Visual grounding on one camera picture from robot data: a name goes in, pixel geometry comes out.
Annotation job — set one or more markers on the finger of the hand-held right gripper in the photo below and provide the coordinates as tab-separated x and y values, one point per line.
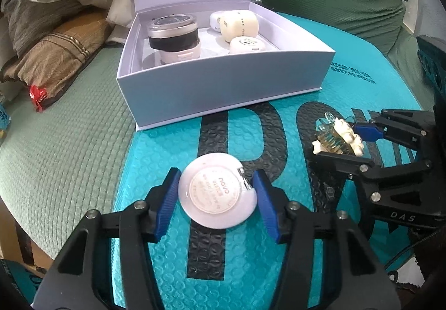
369	132
348	163

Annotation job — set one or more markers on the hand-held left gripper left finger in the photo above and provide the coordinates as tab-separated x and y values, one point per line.
167	205

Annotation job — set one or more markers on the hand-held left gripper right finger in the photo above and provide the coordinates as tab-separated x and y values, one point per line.
268	205

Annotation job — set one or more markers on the amber flower hair claw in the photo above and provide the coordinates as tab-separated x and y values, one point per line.
334	139

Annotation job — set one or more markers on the clear round compact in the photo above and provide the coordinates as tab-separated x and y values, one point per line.
216	191

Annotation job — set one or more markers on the white gift box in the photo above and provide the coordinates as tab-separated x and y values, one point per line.
209	87

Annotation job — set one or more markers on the small pale pink compact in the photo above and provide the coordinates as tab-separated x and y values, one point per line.
245	45

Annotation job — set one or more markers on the cream jar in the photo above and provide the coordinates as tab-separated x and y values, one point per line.
240	26

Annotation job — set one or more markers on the black jar with silver lid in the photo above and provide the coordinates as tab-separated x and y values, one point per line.
172	34

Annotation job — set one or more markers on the white domed jar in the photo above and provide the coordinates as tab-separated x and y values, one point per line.
216	20

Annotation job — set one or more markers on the person's right forearm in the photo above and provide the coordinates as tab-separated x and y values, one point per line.
432	254

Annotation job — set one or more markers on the teal bubble mailer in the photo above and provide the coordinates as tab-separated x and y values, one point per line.
331	87

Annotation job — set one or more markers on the green quilted sofa cover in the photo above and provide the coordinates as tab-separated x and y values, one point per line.
69	139

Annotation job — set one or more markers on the red plastic tag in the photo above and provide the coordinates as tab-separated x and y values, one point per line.
37	95

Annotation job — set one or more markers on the glass jar with blue label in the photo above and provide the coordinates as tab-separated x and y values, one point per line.
3	121

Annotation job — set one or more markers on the brown striped pillow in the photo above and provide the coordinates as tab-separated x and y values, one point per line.
59	48

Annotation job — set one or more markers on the grey-brown knitted cloth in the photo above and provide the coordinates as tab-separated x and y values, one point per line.
31	17

